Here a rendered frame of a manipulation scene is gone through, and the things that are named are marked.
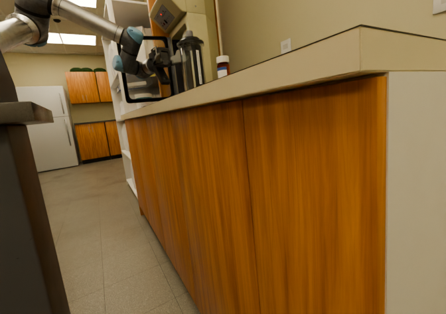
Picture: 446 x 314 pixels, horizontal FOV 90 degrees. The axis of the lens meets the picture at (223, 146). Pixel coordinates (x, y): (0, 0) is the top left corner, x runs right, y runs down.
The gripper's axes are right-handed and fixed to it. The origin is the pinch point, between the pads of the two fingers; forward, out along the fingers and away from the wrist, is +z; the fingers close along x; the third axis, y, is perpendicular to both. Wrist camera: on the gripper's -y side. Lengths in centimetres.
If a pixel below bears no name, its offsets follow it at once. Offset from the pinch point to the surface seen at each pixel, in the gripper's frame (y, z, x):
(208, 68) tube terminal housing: -0.7, -9.3, 27.4
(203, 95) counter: -26, 48, -29
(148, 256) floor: -111, -56, -7
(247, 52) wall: 10, -7, 62
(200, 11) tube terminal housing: 28.5, -7.6, 26.8
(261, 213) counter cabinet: -50, 60, -29
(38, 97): 78, -516, 9
